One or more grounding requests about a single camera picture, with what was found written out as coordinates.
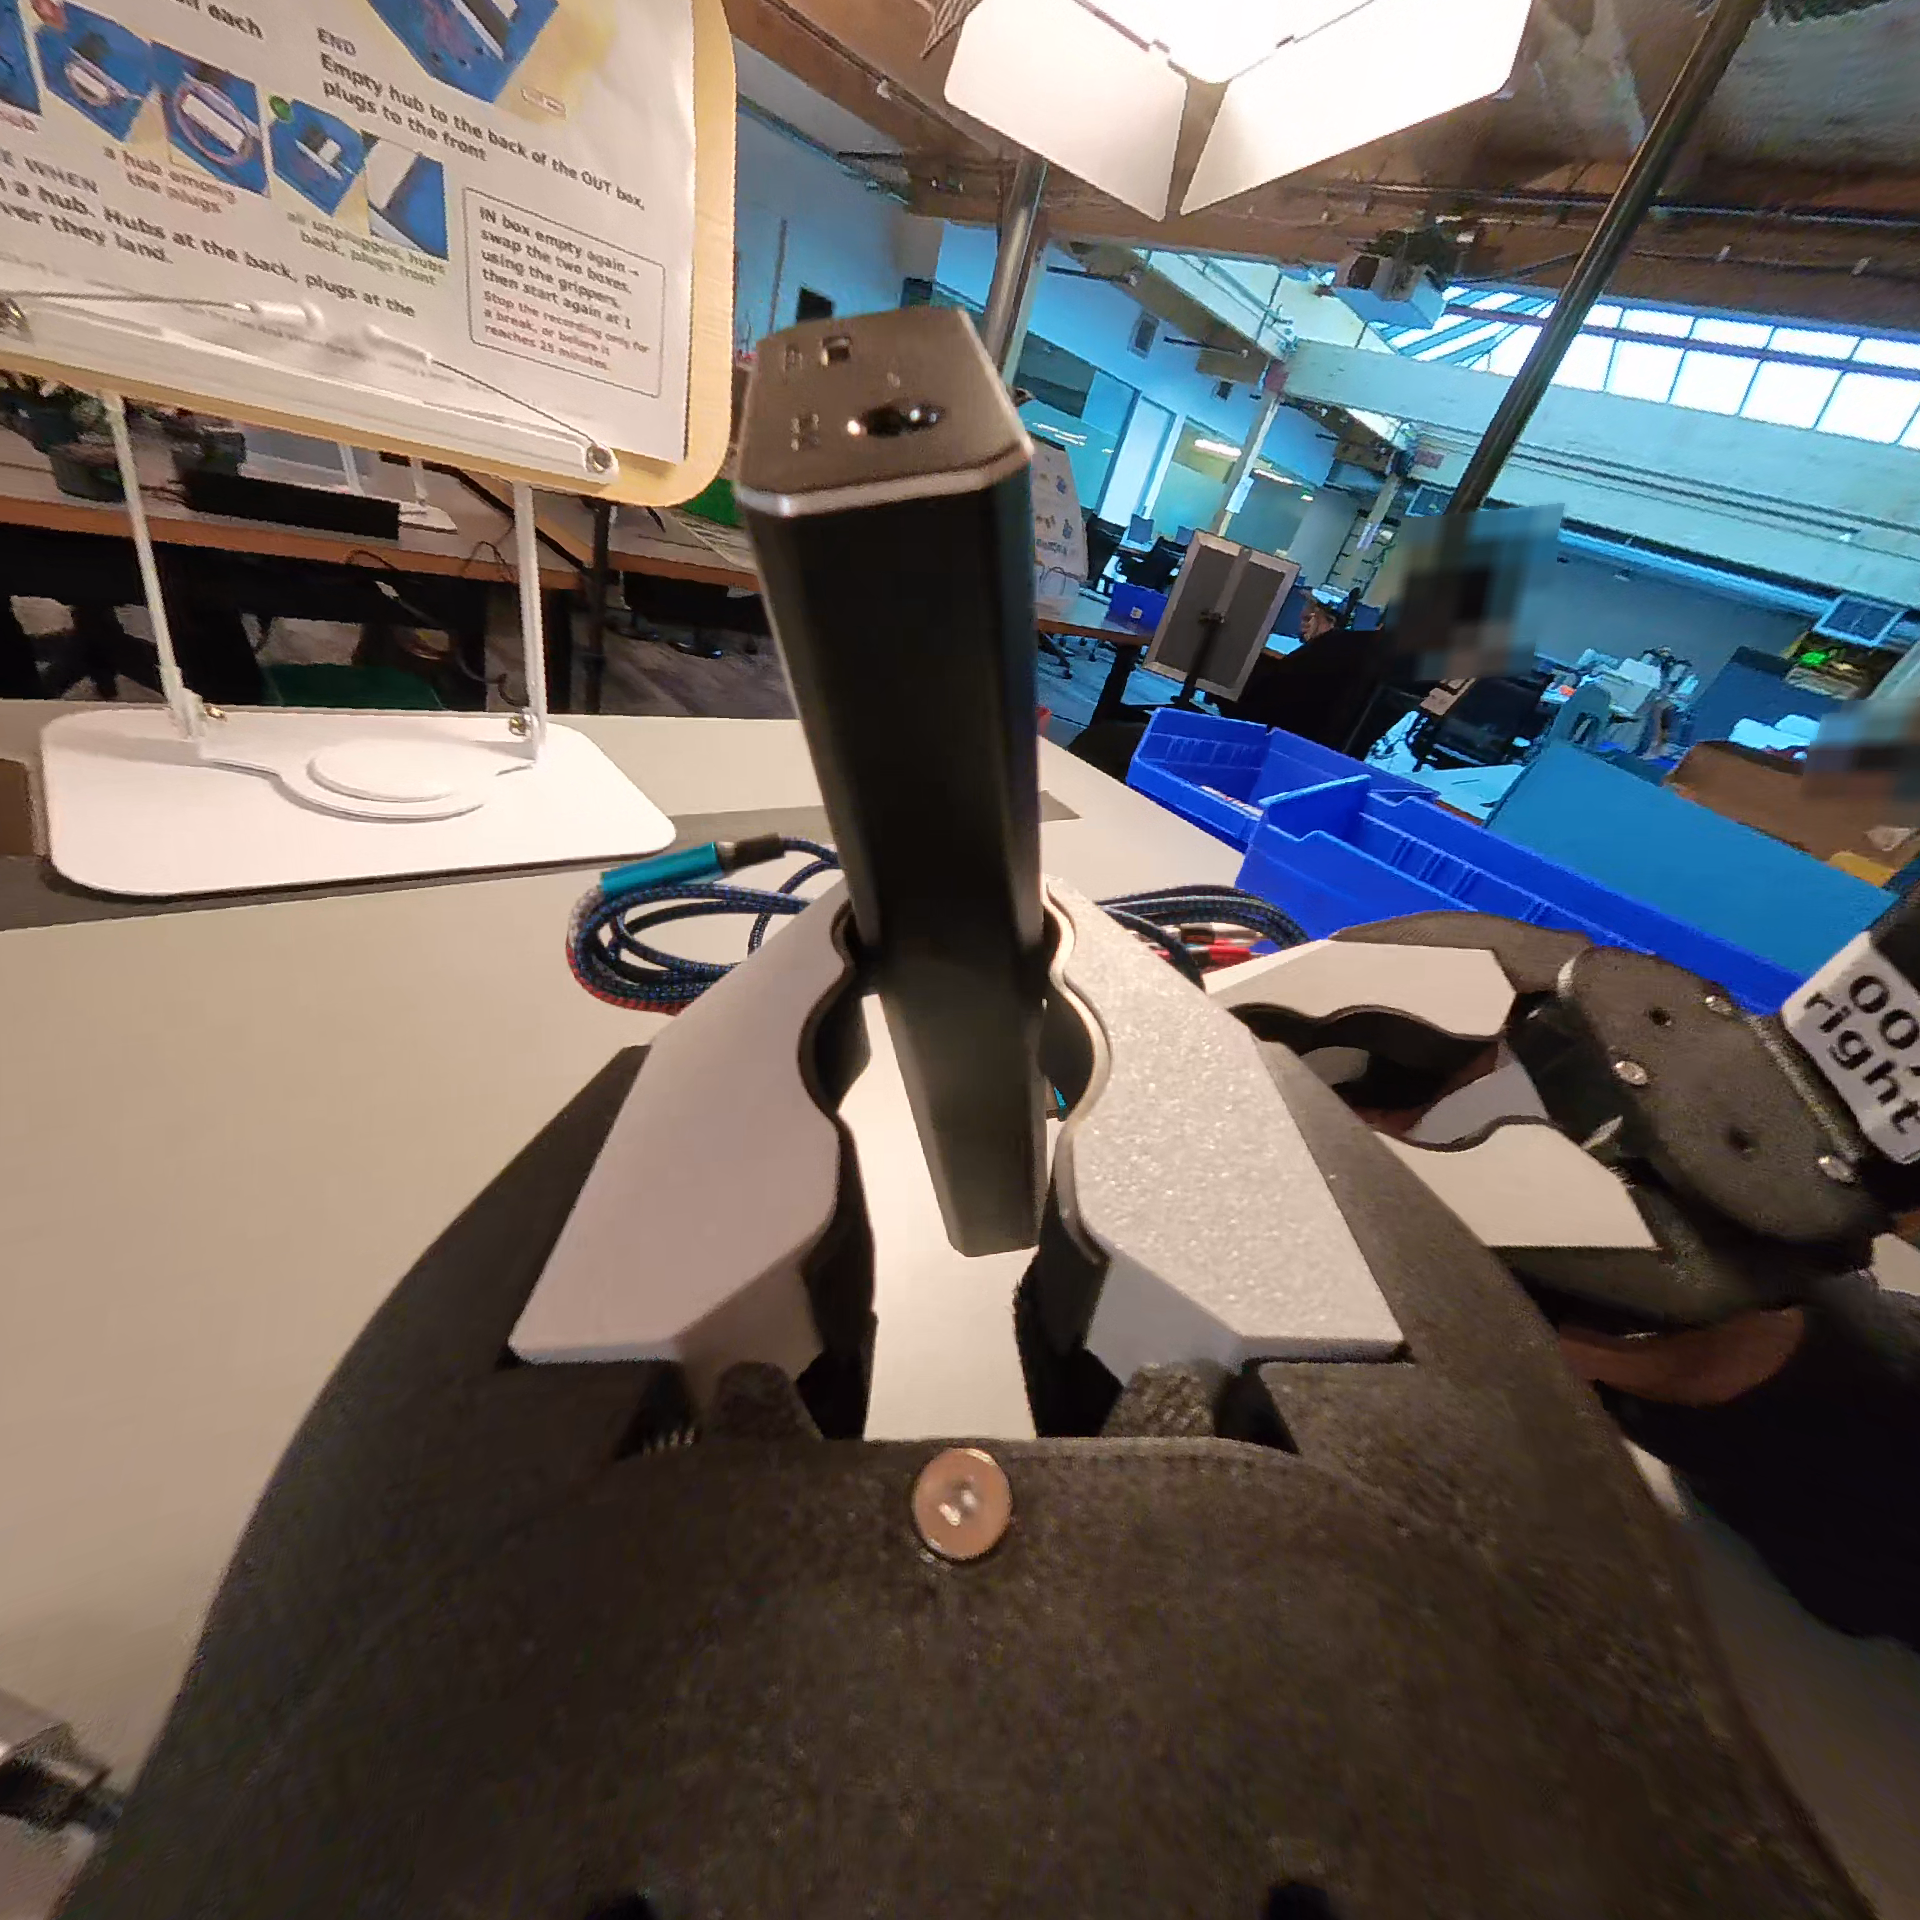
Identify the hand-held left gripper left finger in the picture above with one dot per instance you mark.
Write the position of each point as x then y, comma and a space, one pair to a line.
675, 1201

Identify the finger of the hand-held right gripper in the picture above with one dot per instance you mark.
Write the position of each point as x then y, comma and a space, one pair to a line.
1380, 991
1544, 1201

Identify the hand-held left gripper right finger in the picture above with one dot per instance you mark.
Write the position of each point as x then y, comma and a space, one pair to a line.
1215, 1201

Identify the black usb hub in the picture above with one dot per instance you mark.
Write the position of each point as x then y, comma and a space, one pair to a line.
900, 750

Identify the person's right forearm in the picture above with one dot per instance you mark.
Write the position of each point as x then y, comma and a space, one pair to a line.
1801, 1470

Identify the person's right hand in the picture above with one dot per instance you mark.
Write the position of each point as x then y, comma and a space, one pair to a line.
1665, 1350

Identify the large blue plastic bin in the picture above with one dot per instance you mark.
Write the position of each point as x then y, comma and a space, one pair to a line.
1441, 885

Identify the small blue plastic bin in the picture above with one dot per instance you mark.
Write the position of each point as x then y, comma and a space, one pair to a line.
1201, 765

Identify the grey panel on stand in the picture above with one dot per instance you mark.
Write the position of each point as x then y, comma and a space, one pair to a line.
1222, 614

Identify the white document stand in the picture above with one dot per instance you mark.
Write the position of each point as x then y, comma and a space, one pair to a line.
150, 825

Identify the dark slanted pole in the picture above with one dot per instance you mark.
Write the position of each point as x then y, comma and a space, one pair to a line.
1620, 240

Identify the instruction sheet on wooden board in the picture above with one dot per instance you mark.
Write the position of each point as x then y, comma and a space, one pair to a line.
570, 300

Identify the white overhead panel lamp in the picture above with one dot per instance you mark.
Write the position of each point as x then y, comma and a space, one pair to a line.
1081, 91

